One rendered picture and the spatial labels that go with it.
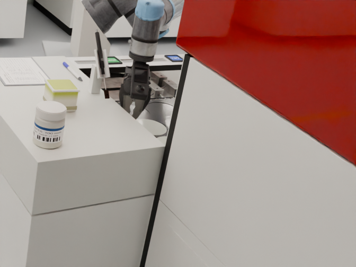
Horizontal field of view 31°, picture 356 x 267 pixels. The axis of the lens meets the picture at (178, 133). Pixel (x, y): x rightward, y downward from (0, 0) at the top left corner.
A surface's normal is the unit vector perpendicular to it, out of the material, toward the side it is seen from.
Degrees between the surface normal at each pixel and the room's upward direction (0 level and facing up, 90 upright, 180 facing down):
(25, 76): 0
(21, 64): 0
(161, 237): 90
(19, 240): 90
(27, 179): 90
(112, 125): 0
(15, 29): 90
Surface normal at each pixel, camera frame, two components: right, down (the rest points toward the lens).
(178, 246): -0.82, 0.09
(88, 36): 0.29, 0.47
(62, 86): 0.19, -0.88
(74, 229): 0.54, 0.46
